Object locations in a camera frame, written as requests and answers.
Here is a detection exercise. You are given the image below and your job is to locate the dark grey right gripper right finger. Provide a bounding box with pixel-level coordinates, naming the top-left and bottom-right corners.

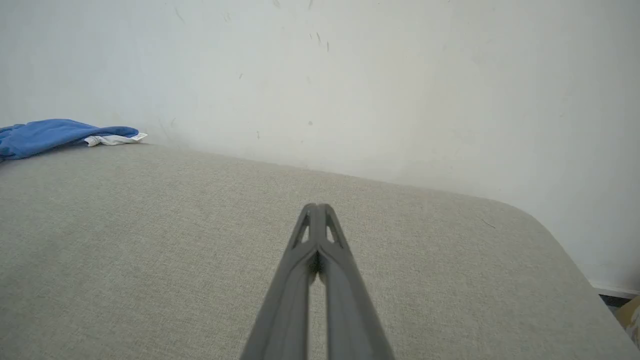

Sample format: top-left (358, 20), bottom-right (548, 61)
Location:
top-left (316, 203), bottom-right (397, 360)

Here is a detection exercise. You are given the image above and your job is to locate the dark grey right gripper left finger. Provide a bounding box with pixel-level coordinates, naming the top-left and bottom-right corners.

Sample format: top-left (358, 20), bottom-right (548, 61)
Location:
top-left (240, 203), bottom-right (319, 360)

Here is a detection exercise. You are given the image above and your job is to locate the blue shorts white waistband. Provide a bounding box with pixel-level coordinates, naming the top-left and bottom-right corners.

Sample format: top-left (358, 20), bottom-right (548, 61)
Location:
top-left (0, 118), bottom-right (149, 162)

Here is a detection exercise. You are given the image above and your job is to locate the grey fabric sofa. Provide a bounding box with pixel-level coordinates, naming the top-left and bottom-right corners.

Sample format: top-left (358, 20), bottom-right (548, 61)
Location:
top-left (0, 142), bottom-right (640, 360)

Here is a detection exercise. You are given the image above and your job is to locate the white baseboard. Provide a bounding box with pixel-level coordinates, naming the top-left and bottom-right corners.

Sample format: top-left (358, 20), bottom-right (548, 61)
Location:
top-left (591, 283), bottom-right (640, 299)

